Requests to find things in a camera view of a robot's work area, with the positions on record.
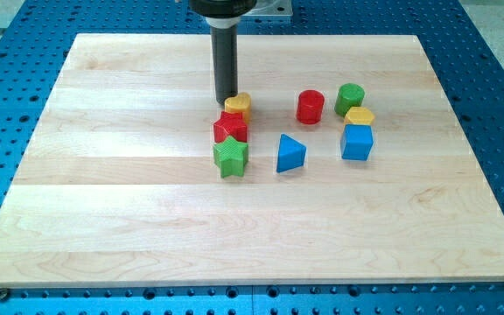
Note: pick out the black robot arm flange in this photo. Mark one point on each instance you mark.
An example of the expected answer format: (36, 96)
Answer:
(222, 8)

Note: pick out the yellow heart block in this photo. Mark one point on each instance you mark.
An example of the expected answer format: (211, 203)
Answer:
(240, 103)

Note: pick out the green star block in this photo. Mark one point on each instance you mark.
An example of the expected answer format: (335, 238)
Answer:
(231, 157)

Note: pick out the red star block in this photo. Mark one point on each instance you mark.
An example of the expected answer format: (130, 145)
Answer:
(230, 125)

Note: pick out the blue triangle block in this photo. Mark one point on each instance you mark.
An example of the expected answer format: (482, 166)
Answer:
(291, 154)

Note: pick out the red cylinder block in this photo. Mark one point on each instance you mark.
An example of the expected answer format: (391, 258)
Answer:
(310, 105)

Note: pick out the light wooden board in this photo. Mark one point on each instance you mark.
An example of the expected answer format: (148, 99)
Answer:
(118, 185)

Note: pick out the blue cube block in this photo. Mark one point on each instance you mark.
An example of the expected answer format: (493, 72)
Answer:
(356, 142)

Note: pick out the yellow hexagon block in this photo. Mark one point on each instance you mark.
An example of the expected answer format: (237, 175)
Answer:
(359, 116)

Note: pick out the green cylinder block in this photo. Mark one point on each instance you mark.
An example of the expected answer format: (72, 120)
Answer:
(349, 95)

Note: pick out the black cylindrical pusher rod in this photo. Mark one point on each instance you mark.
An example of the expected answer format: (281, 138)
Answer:
(224, 51)

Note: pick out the silver metal mounting plate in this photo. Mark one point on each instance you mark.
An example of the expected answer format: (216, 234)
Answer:
(271, 9)

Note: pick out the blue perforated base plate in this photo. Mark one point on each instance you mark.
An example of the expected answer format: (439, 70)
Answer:
(35, 43)

